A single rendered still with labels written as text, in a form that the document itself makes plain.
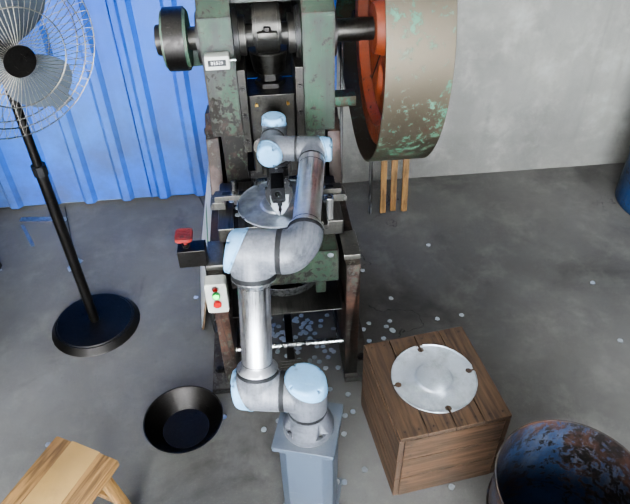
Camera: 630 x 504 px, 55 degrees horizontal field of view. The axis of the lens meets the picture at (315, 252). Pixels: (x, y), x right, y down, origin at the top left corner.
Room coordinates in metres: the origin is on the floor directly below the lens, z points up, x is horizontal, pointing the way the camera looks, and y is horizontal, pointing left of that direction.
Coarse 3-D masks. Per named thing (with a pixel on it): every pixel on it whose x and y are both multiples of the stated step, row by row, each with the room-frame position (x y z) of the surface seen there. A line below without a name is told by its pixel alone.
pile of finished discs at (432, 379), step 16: (416, 352) 1.40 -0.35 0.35; (432, 352) 1.39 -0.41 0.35; (448, 352) 1.39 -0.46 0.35; (400, 368) 1.33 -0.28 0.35; (416, 368) 1.32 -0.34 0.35; (432, 368) 1.32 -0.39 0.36; (448, 368) 1.32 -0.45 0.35; (464, 368) 1.32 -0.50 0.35; (416, 384) 1.26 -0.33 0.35; (432, 384) 1.25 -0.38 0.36; (448, 384) 1.25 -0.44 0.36; (464, 384) 1.25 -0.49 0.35; (416, 400) 1.19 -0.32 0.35; (432, 400) 1.19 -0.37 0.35; (448, 400) 1.19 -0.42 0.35; (464, 400) 1.19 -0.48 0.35
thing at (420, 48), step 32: (352, 0) 2.45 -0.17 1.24; (416, 0) 1.52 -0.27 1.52; (448, 0) 1.52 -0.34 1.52; (416, 32) 1.49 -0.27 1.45; (448, 32) 1.49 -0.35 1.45; (352, 64) 2.30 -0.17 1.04; (416, 64) 1.47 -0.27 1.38; (448, 64) 1.48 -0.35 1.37; (352, 96) 1.97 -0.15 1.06; (384, 96) 1.47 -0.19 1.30; (416, 96) 1.47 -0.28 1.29; (448, 96) 1.48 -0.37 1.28; (384, 128) 1.49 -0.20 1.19; (416, 128) 1.50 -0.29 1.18; (384, 160) 1.64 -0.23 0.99
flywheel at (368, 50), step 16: (368, 0) 2.16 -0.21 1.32; (384, 0) 1.87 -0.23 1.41; (368, 16) 2.15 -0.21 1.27; (384, 16) 1.82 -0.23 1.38; (384, 32) 1.80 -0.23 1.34; (368, 48) 2.12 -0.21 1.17; (384, 48) 1.80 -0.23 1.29; (368, 64) 2.08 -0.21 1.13; (384, 64) 1.84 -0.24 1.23; (368, 80) 2.04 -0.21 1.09; (384, 80) 1.83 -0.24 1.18; (368, 96) 1.98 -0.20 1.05; (368, 112) 1.90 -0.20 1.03; (368, 128) 1.88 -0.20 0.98
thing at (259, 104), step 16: (256, 80) 1.84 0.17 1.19; (288, 80) 1.87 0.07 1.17; (256, 96) 1.76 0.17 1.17; (272, 96) 1.76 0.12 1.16; (288, 96) 1.77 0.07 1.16; (256, 112) 1.76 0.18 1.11; (288, 112) 1.77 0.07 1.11; (256, 128) 1.76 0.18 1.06; (288, 128) 1.77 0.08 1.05; (256, 144) 1.75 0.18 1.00; (256, 160) 1.76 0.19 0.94
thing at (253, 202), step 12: (252, 192) 1.80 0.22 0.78; (264, 192) 1.79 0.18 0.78; (240, 204) 1.73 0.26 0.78; (252, 204) 1.72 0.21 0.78; (264, 204) 1.71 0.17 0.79; (252, 216) 1.65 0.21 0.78; (264, 216) 1.65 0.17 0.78; (276, 216) 1.64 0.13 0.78; (288, 216) 1.64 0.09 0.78; (276, 228) 1.58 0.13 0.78
